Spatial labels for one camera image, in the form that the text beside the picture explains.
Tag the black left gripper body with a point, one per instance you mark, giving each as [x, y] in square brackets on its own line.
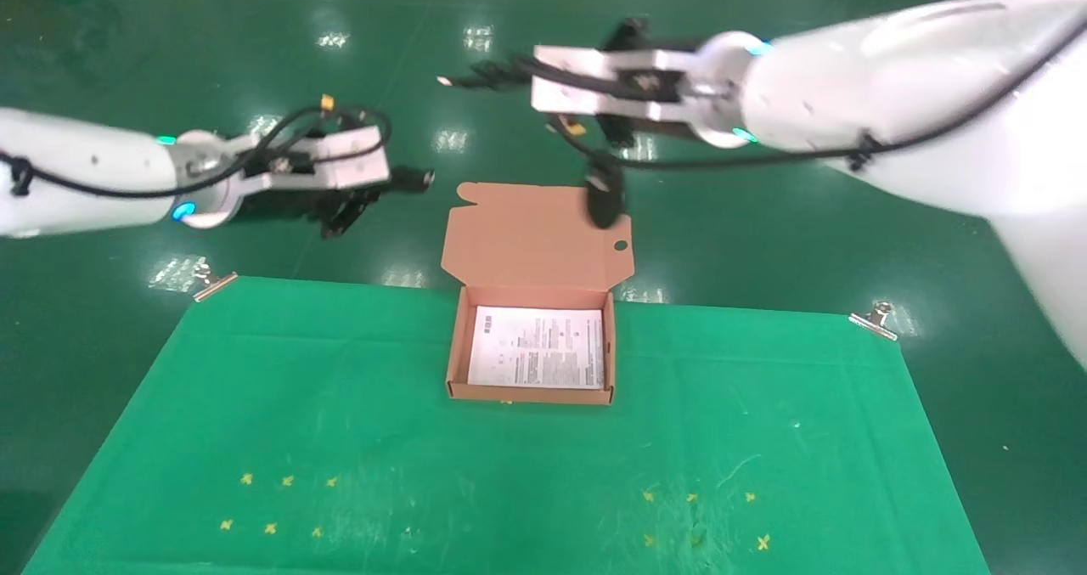
[289, 205]

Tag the green table mat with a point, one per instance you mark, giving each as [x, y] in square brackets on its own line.
[509, 473]

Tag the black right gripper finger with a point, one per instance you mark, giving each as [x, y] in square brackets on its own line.
[505, 65]
[488, 82]

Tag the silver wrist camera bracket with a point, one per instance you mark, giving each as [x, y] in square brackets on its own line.
[340, 163]
[586, 82]

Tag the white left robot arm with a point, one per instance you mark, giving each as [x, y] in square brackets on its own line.
[85, 176]

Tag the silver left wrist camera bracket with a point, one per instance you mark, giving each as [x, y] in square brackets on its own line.
[340, 163]

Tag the white printed instruction sheet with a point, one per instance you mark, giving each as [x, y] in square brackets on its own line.
[537, 347]

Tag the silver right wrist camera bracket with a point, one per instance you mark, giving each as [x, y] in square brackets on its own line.
[586, 82]

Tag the silver binder clip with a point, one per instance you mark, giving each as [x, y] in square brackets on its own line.
[214, 284]
[875, 322]

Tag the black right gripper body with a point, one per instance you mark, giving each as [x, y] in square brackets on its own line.
[645, 82]

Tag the open brown cardboard box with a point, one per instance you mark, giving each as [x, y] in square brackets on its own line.
[535, 244]

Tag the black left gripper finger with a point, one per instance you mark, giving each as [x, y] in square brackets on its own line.
[412, 179]
[348, 217]

